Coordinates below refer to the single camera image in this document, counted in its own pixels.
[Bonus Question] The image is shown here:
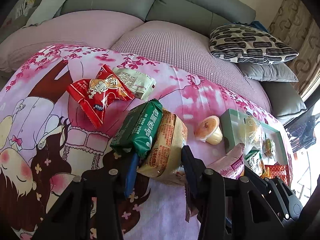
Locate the orange clear snack bag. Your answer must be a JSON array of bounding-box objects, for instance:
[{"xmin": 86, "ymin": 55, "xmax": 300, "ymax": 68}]
[{"xmin": 260, "ymin": 167, "xmax": 272, "ymax": 179}]

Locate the cream white snack packet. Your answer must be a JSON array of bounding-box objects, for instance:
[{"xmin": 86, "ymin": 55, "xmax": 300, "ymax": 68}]
[{"xmin": 113, "ymin": 67, "xmax": 156, "ymax": 101}]

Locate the tan bread snack packet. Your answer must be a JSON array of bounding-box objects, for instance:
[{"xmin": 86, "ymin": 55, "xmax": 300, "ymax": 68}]
[{"xmin": 137, "ymin": 109, "xmax": 188, "ymax": 186}]

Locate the yellow jelly cup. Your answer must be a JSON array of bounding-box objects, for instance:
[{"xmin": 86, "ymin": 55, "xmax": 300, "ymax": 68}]
[{"xmin": 194, "ymin": 115, "xmax": 223, "ymax": 145}]

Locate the black white patterned pillow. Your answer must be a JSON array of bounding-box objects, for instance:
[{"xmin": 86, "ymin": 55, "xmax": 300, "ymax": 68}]
[{"xmin": 209, "ymin": 24, "xmax": 299, "ymax": 65}]

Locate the pink cartoon blanket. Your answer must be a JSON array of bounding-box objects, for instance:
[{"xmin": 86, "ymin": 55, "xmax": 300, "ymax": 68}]
[{"xmin": 0, "ymin": 43, "xmax": 295, "ymax": 240}]

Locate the light grey cushion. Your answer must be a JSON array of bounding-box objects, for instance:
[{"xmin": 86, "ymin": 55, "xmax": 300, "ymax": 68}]
[{"xmin": 24, "ymin": 0, "xmax": 66, "ymax": 28}]

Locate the blue cloth behind pillow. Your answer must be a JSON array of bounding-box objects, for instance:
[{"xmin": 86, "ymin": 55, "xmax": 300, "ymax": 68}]
[{"xmin": 249, "ymin": 21, "xmax": 268, "ymax": 33}]

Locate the clear bagged bun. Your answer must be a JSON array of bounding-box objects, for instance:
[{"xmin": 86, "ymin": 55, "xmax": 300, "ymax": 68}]
[{"xmin": 235, "ymin": 111, "xmax": 263, "ymax": 155}]

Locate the red nico snack packet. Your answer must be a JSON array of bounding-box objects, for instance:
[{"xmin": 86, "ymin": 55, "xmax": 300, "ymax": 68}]
[{"xmin": 67, "ymin": 65, "xmax": 135, "ymax": 128}]

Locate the black drying rack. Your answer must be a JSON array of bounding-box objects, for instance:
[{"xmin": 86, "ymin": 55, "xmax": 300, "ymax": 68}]
[{"xmin": 285, "ymin": 107, "xmax": 319, "ymax": 153}]

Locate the pink sofa cover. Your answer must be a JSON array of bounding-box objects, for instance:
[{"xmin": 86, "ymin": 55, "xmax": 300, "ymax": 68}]
[{"xmin": 1, "ymin": 11, "xmax": 271, "ymax": 112}]

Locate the red patterned snack packet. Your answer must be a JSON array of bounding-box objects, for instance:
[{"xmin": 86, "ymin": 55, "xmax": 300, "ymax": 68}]
[{"xmin": 265, "ymin": 165, "xmax": 287, "ymax": 181}]

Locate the teal shallow box tray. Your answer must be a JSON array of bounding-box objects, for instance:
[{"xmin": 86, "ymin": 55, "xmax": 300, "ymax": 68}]
[{"xmin": 220, "ymin": 109, "xmax": 292, "ymax": 186}]

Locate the patterned beige curtain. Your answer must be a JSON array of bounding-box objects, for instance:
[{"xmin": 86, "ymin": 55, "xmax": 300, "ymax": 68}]
[{"xmin": 268, "ymin": 0, "xmax": 319, "ymax": 100}]

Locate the small green wrapped candy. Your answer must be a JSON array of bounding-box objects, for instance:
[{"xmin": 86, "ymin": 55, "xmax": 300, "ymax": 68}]
[{"xmin": 263, "ymin": 139, "xmax": 276, "ymax": 159}]

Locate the white green cracker packet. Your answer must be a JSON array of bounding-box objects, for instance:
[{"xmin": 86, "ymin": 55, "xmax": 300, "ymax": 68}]
[{"xmin": 244, "ymin": 147, "xmax": 265, "ymax": 176}]

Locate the pink swiss roll packet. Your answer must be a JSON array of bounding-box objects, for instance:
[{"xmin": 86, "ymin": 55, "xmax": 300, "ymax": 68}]
[{"xmin": 208, "ymin": 143, "xmax": 245, "ymax": 179}]

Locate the green biscuit packet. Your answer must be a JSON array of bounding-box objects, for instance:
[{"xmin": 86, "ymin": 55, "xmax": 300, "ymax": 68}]
[{"xmin": 110, "ymin": 99, "xmax": 163, "ymax": 159}]

